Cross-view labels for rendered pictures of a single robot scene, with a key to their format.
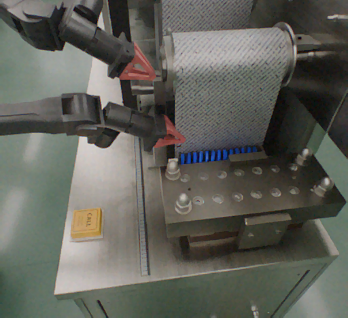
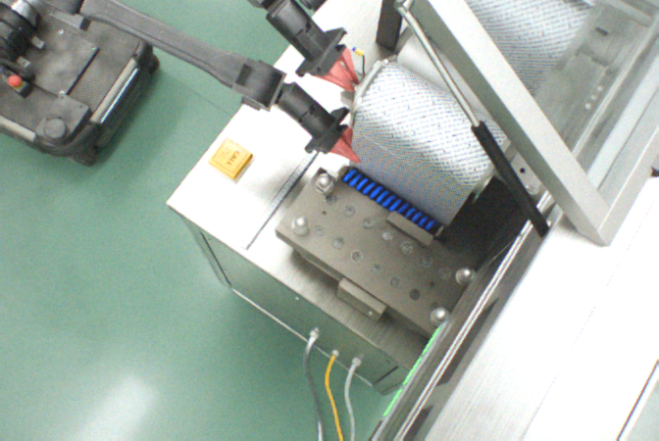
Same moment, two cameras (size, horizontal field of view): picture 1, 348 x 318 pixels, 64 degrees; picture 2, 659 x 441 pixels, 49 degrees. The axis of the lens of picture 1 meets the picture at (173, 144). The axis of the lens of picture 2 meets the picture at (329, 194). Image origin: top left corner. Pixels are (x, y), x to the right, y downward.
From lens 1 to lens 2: 0.92 m
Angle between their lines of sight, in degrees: 34
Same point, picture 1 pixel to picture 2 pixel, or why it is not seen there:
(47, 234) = not seen: hidden behind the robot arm
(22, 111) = (203, 58)
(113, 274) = (220, 225)
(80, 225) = (222, 158)
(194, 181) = (335, 209)
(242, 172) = (390, 237)
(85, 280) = (194, 212)
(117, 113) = (291, 104)
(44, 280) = (202, 128)
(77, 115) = (247, 90)
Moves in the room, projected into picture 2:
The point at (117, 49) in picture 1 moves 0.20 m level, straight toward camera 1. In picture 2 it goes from (315, 56) to (253, 149)
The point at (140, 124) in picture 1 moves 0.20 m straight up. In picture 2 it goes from (310, 125) to (310, 76)
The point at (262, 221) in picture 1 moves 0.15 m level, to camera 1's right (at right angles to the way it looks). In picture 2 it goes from (355, 293) to (415, 346)
